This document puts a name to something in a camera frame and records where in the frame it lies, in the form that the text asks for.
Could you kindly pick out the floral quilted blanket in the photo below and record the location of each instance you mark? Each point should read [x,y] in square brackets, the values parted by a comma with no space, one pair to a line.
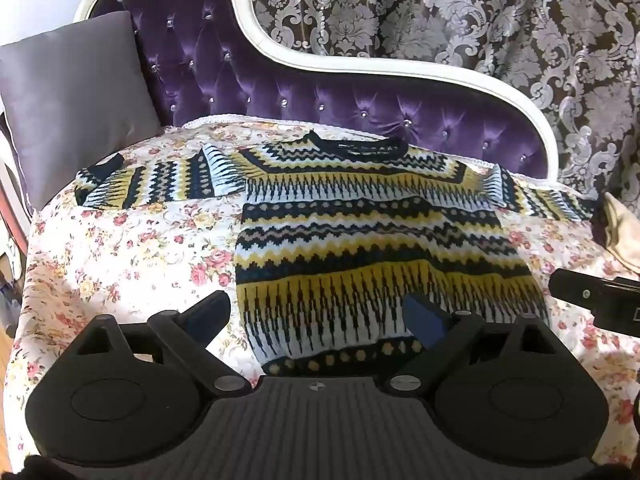
[125,260]

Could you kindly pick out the purple tufted sofa white frame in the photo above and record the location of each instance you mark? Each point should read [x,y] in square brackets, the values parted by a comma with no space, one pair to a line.
[300,95]

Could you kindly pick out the grey satin cushion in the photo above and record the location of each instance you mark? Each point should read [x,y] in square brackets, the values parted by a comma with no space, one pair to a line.
[75,100]

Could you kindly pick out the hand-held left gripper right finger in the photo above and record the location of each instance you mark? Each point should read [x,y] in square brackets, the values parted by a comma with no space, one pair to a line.
[424,321]

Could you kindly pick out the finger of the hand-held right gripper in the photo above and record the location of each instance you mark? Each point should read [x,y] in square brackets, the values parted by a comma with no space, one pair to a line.
[575,287]

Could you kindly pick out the beige cloth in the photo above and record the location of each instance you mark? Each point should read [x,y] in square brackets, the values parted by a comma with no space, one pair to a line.
[622,235]

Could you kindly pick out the yellow navy patterned knit sweater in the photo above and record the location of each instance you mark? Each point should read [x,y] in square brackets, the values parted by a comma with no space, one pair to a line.
[350,240]

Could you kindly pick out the brown silver damask curtain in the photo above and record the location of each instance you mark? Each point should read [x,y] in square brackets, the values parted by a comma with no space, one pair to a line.
[450,10]

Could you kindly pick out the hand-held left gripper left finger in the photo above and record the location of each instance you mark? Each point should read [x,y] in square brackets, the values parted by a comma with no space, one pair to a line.
[209,314]

